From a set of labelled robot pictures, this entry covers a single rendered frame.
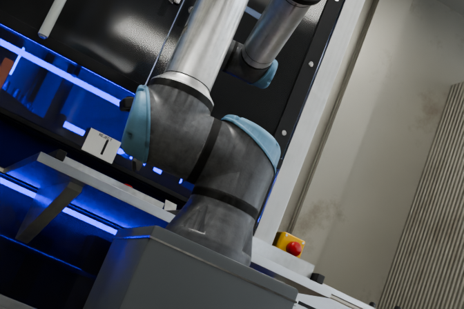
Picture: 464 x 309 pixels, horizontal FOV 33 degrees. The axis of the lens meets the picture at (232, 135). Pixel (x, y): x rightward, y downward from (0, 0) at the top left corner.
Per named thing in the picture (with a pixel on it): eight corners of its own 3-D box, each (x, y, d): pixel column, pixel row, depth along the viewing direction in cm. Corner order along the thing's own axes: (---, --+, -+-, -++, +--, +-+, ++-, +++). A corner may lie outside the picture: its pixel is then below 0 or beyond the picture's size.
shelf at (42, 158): (1, 174, 191) (4, 167, 192) (238, 283, 214) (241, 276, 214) (36, 160, 148) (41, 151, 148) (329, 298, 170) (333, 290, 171)
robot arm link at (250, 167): (267, 212, 124) (297, 136, 128) (190, 178, 123) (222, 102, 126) (250, 218, 136) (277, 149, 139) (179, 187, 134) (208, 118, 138)
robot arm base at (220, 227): (260, 276, 122) (283, 217, 124) (175, 237, 118) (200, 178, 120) (227, 273, 136) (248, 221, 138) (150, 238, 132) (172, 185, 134)
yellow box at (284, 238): (264, 254, 216) (273, 231, 218) (284, 265, 219) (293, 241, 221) (276, 256, 210) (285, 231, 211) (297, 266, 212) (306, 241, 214)
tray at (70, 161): (23, 176, 193) (29, 163, 194) (115, 218, 202) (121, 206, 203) (50, 167, 162) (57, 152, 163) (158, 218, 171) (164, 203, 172)
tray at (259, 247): (157, 232, 194) (163, 218, 195) (244, 272, 202) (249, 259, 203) (209, 233, 163) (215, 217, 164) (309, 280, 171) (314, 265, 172)
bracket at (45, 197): (14, 238, 183) (39, 188, 187) (26, 243, 184) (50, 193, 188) (41, 241, 152) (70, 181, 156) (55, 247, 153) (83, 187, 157)
